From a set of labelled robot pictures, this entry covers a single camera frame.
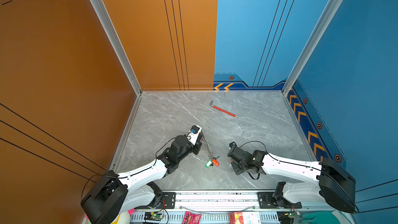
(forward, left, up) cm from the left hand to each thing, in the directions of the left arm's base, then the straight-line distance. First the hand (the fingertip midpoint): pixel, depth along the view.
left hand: (201, 134), depth 82 cm
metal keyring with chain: (-5, -3, -2) cm, 7 cm away
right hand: (-12, -18, -12) cm, 25 cm away
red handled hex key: (+26, -14, -13) cm, 33 cm away
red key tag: (-10, -8, -13) cm, 18 cm away
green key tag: (-11, -4, -13) cm, 18 cm away
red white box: (-35, -20, -9) cm, 41 cm away
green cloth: (-35, -53, -11) cm, 64 cm away
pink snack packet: (-35, +4, -12) cm, 38 cm away
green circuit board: (-35, +22, -14) cm, 43 cm away
